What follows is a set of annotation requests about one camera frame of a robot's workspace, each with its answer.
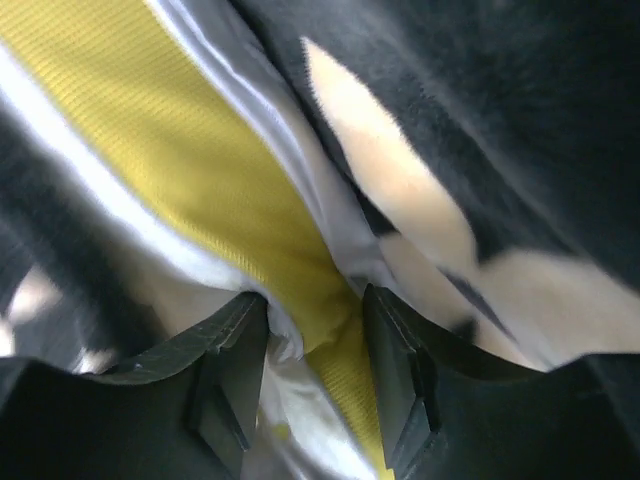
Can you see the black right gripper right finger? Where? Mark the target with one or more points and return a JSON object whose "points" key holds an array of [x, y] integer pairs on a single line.
{"points": [[449, 410]]}

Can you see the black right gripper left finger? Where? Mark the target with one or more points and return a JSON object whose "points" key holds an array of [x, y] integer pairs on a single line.
{"points": [[184, 409]]}

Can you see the black floral pillowcase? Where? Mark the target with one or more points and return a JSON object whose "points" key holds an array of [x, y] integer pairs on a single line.
{"points": [[500, 139]]}

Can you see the cream yellow-edged pillow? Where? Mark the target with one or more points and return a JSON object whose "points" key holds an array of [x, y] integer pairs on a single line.
{"points": [[185, 142]]}

